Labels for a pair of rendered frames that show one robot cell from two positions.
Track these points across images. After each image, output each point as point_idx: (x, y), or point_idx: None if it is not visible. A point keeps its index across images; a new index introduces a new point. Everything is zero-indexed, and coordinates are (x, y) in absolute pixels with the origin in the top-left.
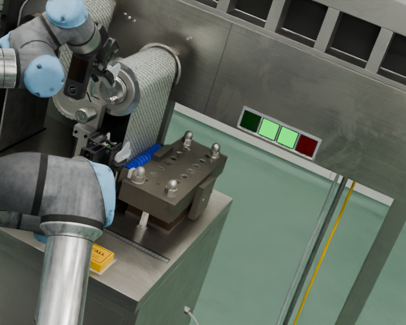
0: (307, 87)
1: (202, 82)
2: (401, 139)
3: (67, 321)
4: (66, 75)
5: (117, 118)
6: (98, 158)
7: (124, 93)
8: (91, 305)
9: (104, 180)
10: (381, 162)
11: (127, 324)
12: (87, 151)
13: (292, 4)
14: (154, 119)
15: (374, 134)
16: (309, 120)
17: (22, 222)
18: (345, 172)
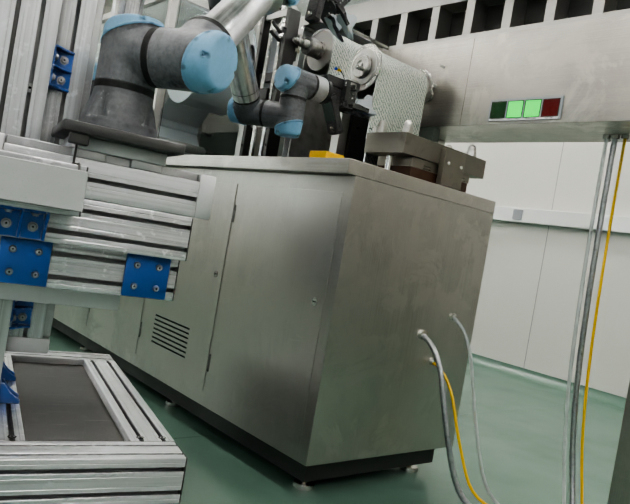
0: (542, 56)
1: (456, 98)
2: None
3: (231, 2)
4: None
5: None
6: (335, 85)
7: (368, 62)
8: (319, 197)
9: None
10: (626, 88)
11: (346, 200)
12: (326, 75)
13: (527, 12)
14: (408, 117)
15: (613, 65)
16: (549, 84)
17: (262, 110)
18: (593, 116)
